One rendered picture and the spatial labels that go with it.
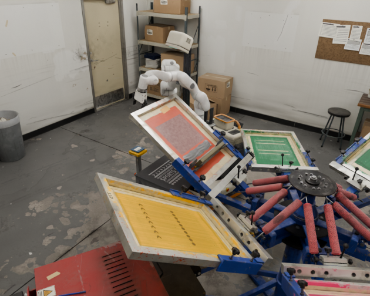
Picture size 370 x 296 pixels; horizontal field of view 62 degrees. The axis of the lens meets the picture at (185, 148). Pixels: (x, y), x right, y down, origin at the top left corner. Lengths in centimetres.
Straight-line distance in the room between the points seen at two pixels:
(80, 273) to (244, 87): 522
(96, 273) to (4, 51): 417
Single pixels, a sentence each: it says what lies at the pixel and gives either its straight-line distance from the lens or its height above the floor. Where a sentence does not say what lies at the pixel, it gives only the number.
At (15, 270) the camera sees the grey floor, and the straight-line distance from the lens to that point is 351.
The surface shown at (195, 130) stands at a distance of 260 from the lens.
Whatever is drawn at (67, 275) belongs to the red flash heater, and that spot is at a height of 110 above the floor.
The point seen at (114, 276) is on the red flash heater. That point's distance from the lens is 175.
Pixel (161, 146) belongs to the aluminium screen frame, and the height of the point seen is 137.
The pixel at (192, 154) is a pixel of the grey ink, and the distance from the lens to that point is 239.
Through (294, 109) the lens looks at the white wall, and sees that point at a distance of 616.
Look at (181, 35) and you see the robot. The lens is 284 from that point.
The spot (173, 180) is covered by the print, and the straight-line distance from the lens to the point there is 263.
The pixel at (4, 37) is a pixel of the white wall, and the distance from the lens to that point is 539.
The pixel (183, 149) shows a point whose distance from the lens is 238.
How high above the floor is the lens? 245
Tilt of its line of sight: 29 degrees down
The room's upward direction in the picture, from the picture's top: 2 degrees clockwise
